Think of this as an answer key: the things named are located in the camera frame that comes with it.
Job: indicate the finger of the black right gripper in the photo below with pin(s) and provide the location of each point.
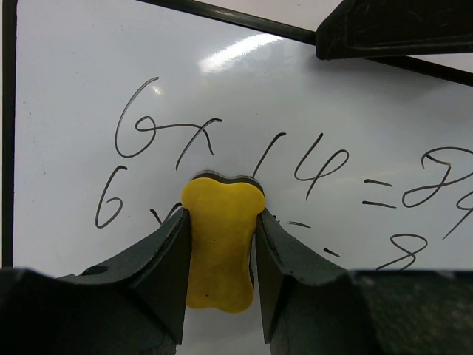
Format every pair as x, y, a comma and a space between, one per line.
375, 29

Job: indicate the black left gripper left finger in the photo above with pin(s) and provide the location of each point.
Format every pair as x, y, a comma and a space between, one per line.
132, 303

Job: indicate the small black-framed whiteboard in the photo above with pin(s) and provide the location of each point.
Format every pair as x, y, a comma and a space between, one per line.
112, 107

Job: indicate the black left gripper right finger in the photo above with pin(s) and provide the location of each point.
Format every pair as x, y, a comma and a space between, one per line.
310, 305

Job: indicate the yellow whiteboard eraser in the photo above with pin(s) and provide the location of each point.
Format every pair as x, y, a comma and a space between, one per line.
223, 219

